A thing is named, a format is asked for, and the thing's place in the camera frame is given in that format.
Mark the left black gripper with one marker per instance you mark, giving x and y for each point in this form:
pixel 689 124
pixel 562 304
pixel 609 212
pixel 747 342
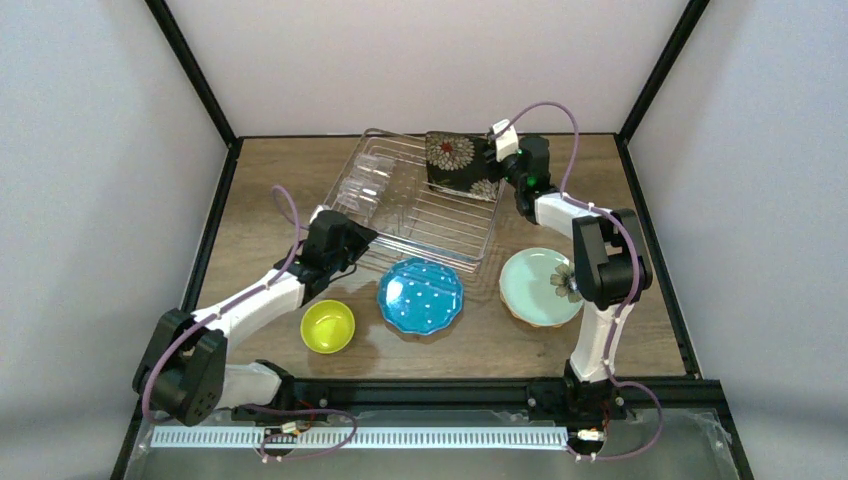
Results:
pixel 346 237

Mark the metal wire dish rack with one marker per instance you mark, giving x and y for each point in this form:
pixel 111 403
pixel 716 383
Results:
pixel 414 220

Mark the white slotted cable duct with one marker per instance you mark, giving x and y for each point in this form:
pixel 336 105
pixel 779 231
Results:
pixel 319 438

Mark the right black frame post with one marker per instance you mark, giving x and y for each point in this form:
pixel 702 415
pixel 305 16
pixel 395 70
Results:
pixel 674 46

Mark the clear plastic glass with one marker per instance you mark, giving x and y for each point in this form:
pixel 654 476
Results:
pixel 360 196
pixel 376 169

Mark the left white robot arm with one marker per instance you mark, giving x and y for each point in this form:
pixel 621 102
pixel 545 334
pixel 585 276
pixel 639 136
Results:
pixel 184 371

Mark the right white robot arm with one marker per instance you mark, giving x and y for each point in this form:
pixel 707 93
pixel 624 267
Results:
pixel 610 268

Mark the light blue floral plate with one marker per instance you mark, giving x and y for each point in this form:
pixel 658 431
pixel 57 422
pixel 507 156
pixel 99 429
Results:
pixel 540 286

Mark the yellow-green small bowl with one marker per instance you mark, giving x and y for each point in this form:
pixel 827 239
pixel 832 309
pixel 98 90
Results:
pixel 327 327

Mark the black floral square plate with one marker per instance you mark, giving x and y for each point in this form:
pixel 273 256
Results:
pixel 455 164

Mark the left black frame post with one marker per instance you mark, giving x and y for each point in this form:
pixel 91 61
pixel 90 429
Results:
pixel 173 34

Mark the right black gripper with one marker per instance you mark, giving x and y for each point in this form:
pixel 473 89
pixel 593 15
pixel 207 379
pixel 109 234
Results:
pixel 494 168

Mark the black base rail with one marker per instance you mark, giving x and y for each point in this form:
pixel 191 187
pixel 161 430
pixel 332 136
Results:
pixel 540 399

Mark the black frame post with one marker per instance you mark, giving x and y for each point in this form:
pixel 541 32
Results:
pixel 173 34
pixel 674 46

